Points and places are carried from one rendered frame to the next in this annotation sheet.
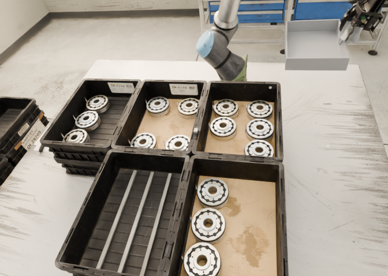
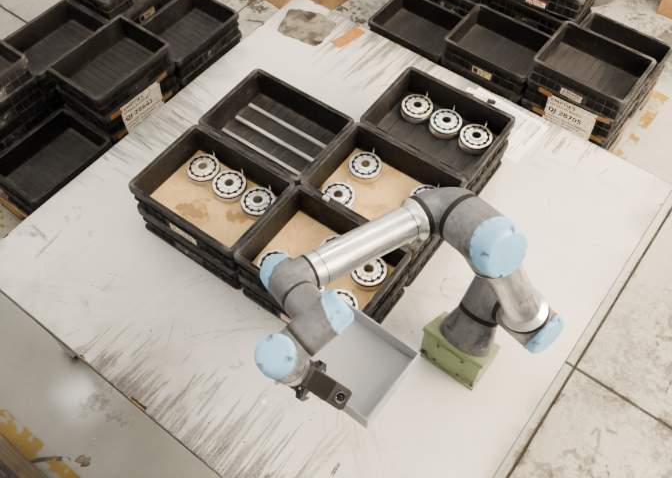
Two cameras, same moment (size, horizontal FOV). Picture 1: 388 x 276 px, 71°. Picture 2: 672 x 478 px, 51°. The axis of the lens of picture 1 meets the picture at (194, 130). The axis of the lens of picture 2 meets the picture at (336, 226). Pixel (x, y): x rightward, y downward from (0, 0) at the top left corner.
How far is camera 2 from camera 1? 1.80 m
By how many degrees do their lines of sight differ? 60
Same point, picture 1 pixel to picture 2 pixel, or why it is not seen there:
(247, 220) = (215, 221)
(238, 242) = (201, 204)
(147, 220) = (271, 148)
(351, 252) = (145, 321)
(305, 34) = (386, 379)
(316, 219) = (192, 314)
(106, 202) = (312, 122)
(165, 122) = (395, 202)
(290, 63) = not seen: hidden behind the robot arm
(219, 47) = (476, 290)
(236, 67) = (451, 328)
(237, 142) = not seen: hidden behind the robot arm
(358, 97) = not seen: outside the picture
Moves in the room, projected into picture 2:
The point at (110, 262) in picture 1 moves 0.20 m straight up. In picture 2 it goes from (251, 115) to (245, 70)
